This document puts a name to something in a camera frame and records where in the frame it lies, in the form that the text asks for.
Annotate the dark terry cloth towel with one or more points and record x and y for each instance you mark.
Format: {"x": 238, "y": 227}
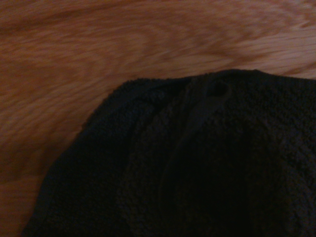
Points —
{"x": 197, "y": 160}

